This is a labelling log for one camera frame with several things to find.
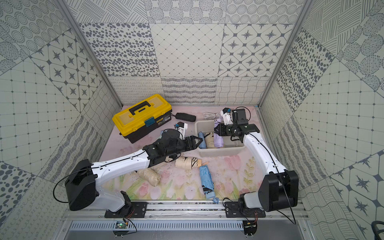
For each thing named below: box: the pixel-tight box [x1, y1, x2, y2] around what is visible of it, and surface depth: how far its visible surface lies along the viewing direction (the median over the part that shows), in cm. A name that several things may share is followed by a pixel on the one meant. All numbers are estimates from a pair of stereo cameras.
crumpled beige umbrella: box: [137, 167, 162, 187], surface depth 82 cm
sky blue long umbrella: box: [199, 165, 220, 204], surface depth 80 cm
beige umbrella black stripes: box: [174, 156, 202, 170], surface depth 88 cm
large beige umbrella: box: [204, 131, 216, 149], surface depth 100 cm
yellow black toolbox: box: [112, 94, 172, 144], surface depth 96 cm
